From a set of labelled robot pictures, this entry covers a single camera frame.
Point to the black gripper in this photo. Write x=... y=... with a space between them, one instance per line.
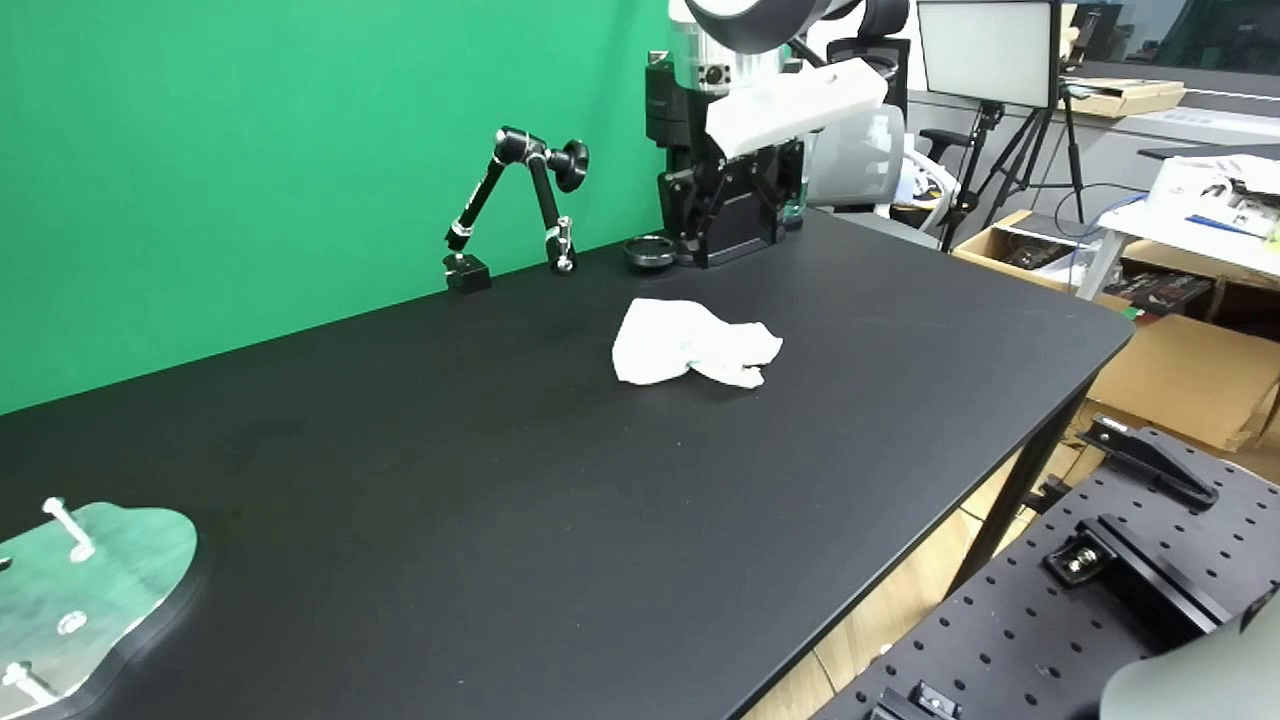
x=713 y=200

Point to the white cloth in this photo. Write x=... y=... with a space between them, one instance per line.
x=670 y=336

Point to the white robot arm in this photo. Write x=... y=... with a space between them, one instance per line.
x=734 y=144

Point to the white office chair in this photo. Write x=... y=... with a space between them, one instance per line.
x=856 y=163

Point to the white board on tripod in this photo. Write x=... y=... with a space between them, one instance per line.
x=1010 y=62

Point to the cardboard box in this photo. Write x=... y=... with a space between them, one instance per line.
x=1199 y=380

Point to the black perforated breadboard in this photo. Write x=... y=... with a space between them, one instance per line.
x=1109 y=572

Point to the black metal bracket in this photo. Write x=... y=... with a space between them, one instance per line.
x=1161 y=466

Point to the green metal base plate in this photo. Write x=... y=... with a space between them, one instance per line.
x=77 y=584

